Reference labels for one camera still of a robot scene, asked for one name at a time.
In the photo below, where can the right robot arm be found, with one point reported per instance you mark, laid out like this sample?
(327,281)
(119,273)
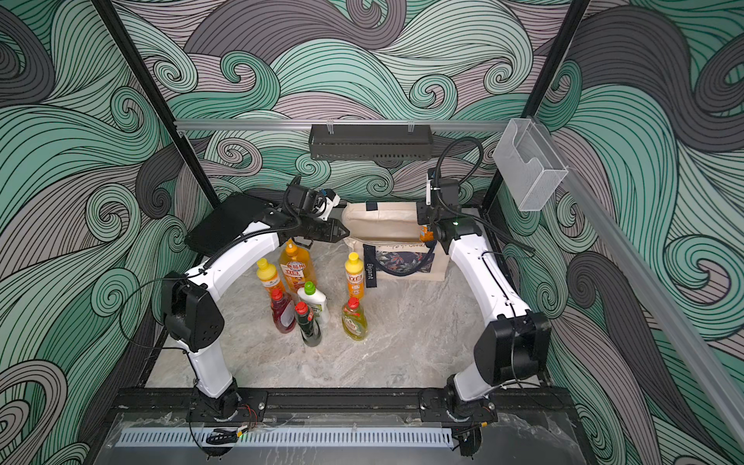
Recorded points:
(513,346)

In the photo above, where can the black wall shelf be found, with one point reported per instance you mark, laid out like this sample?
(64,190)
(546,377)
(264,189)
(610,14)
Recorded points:
(370,142)

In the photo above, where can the large orange dish soap bottle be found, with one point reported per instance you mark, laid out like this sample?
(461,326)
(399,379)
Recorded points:
(297,266)

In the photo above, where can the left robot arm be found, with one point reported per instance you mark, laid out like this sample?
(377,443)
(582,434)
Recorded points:
(190,300)

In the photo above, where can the white slotted cable duct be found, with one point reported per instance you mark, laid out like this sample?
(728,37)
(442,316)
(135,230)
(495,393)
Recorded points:
(322,437)

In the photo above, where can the beige canvas shopping bag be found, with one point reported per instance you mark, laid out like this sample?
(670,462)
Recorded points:
(387,238)

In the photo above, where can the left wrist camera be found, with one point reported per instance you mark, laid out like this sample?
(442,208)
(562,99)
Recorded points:
(316,204)

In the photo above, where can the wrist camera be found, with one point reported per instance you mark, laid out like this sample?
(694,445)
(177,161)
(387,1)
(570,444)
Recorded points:
(446,192)
(316,204)

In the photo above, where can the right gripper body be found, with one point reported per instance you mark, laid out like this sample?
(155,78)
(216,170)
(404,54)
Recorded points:
(425,215)

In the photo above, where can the clear plastic wall bin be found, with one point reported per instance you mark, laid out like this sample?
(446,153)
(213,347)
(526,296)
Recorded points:
(530,164)

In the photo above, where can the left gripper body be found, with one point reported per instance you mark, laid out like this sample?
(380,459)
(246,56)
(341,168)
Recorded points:
(314,229)

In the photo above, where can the yellow cap orange bottle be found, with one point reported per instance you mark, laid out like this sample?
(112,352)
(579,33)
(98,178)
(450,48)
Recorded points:
(269,276)
(426,235)
(354,268)

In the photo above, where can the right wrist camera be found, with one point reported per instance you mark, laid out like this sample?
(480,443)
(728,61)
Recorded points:
(446,192)

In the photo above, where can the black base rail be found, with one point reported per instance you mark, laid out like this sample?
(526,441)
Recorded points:
(263,405)

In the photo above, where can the white bottle green cap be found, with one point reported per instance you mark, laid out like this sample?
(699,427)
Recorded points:
(315,299)

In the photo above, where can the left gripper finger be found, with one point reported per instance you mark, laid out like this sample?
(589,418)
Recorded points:
(334,237)
(343,224)

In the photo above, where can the yellow-green bottle red cap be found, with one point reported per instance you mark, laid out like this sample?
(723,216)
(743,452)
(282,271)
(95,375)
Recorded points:
(354,321)

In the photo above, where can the black case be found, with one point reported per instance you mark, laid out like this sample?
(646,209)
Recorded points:
(226,223)

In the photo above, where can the dark green bottle red cap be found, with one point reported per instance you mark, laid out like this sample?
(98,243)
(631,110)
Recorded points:
(309,329)

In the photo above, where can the red liquid bottle red cap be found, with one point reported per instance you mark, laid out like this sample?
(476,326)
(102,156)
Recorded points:
(282,308)

